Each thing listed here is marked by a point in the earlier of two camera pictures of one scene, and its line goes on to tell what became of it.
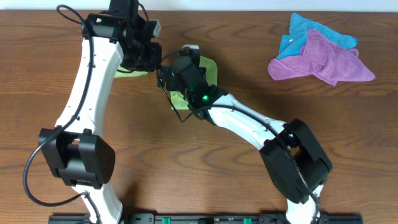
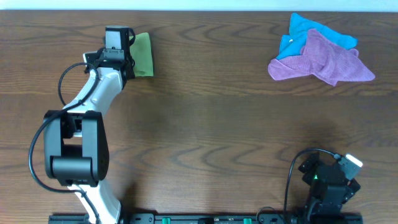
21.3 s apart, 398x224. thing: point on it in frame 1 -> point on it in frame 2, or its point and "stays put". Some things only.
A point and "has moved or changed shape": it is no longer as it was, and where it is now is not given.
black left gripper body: [144, 57] -> [129, 62]
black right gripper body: [168, 76] -> [311, 163]
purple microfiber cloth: [323, 58] stays put
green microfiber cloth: [178, 98] has moved or changed shape
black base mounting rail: [201, 218] stays put
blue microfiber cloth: [291, 44] stays put
